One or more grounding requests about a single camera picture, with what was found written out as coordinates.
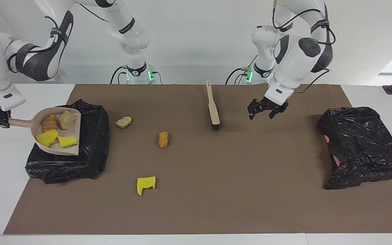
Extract pale bread chunk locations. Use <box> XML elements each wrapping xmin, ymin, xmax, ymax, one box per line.
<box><xmin>57</xmin><ymin>111</ymin><xmax>78</xmax><ymax>131</ymax></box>

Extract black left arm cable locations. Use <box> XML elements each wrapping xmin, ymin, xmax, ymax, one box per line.
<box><xmin>272</xmin><ymin>2</ymin><xmax>336</xmax><ymax>94</ymax></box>

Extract small yellow sponge wedge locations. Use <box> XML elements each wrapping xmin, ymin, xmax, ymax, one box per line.
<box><xmin>57</xmin><ymin>136</ymin><xmax>78</xmax><ymax>149</ymax></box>

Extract notched yellow sponge piece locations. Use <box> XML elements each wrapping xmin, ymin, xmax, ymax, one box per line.
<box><xmin>137</xmin><ymin>176</ymin><xmax>156</xmax><ymax>196</ymax></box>

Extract wooden brush black bristles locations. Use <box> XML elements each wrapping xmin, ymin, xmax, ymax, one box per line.
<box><xmin>206</xmin><ymin>80</ymin><xmax>221</xmax><ymax>131</ymax></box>

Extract large yellow sponge wedge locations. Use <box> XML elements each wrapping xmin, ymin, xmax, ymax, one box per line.
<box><xmin>36</xmin><ymin>128</ymin><xmax>60</xmax><ymax>148</ymax></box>

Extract beige plastic dustpan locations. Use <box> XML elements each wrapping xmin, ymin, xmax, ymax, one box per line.
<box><xmin>0</xmin><ymin>107</ymin><xmax>82</xmax><ymax>156</ymax></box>

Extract black trash bag bin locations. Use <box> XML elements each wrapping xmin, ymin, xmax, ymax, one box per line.
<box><xmin>25</xmin><ymin>99</ymin><xmax>110</xmax><ymax>184</ymax></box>

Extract brown table mat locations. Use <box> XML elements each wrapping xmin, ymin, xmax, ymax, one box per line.
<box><xmin>3</xmin><ymin>84</ymin><xmax>392</xmax><ymax>235</ymax></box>

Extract orange striped bread slice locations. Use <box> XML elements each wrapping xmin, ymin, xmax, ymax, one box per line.
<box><xmin>41</xmin><ymin>114</ymin><xmax>58</xmax><ymax>133</ymax></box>

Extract black bag over pink bin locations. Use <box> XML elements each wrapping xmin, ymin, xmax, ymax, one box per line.
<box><xmin>316</xmin><ymin>107</ymin><xmax>392</xmax><ymax>190</ymax></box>

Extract black left base cable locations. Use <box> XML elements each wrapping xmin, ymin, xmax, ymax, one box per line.
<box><xmin>226</xmin><ymin>67</ymin><xmax>251</xmax><ymax>85</ymax></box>

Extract black base cable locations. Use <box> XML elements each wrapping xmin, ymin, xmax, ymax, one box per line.
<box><xmin>226</xmin><ymin>67</ymin><xmax>251</xmax><ymax>85</ymax></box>
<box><xmin>110</xmin><ymin>66</ymin><xmax>128</xmax><ymax>85</ymax></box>

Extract black right base cable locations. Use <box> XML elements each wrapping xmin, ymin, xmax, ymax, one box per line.
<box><xmin>110</xmin><ymin>66</ymin><xmax>128</xmax><ymax>85</ymax></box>

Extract pale crinkled bread piece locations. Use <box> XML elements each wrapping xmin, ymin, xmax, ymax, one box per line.
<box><xmin>115</xmin><ymin>116</ymin><xmax>132</xmax><ymax>129</ymax></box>

